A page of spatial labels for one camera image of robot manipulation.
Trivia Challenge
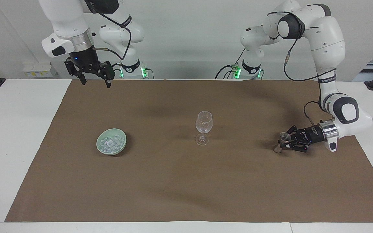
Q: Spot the clear wine glass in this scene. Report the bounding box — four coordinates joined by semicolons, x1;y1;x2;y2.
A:
195;111;213;146

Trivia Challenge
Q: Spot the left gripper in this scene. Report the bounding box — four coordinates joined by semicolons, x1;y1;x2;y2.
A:
280;124;325;153

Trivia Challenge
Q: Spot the pale green bowl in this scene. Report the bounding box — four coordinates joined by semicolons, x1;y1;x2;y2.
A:
96;128;127;156

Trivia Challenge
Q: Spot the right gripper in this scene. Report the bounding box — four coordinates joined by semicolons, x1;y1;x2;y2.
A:
64;46;116;89

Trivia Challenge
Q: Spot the small metal jigger cup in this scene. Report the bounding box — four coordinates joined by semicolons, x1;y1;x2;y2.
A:
273;132;291;153

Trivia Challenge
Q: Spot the clear ice cubes heap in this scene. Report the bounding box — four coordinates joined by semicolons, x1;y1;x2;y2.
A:
98;135;123;152

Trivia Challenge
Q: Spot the black cable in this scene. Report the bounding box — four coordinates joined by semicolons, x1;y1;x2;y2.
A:
214;49;247;80
85;0;133;69
267;11;337;82
304;101;333;127

